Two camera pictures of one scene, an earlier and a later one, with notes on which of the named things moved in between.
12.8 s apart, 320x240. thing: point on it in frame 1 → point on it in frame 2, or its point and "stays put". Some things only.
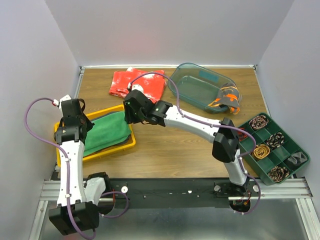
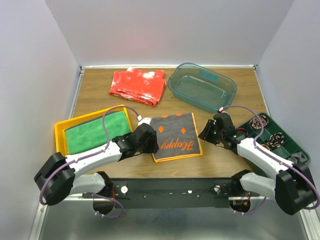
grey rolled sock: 297,158 stays put
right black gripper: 129,117 → 205,134
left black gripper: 90,124 → 153,147
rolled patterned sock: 275,140 stays put
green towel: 108,130 stays put
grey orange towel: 228,95 → 177,136
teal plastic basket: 198,86 stays put
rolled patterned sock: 258,122 stays put
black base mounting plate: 175,193 stays put
